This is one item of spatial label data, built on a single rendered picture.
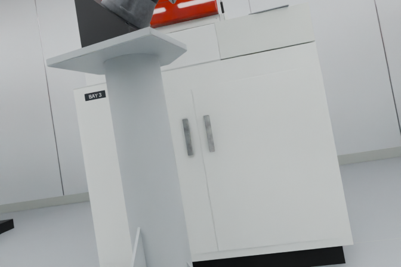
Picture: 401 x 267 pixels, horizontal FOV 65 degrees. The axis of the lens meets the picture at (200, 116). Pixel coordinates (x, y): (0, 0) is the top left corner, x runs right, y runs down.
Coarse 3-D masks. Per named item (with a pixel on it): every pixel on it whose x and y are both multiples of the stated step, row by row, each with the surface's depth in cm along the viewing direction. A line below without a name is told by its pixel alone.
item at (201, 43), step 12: (180, 36) 121; (192, 36) 120; (204, 36) 120; (216, 36) 119; (192, 48) 120; (204, 48) 119; (216, 48) 119; (180, 60) 121; (192, 60) 120; (204, 60) 119
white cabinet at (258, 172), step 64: (256, 64) 116; (192, 128) 119; (256, 128) 116; (320, 128) 112; (192, 192) 119; (256, 192) 115; (320, 192) 112; (128, 256) 122; (192, 256) 119; (256, 256) 119; (320, 256) 116
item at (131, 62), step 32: (160, 32) 76; (64, 64) 84; (96, 64) 89; (128, 64) 84; (160, 64) 102; (128, 96) 83; (160, 96) 87; (128, 128) 83; (160, 128) 85; (128, 160) 83; (160, 160) 84; (128, 192) 84; (160, 192) 83; (128, 224) 86; (160, 224) 82; (160, 256) 81
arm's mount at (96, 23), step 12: (84, 0) 83; (96, 0) 86; (84, 12) 83; (96, 12) 82; (108, 12) 81; (84, 24) 83; (96, 24) 82; (108, 24) 81; (120, 24) 80; (84, 36) 83; (96, 36) 82; (108, 36) 81
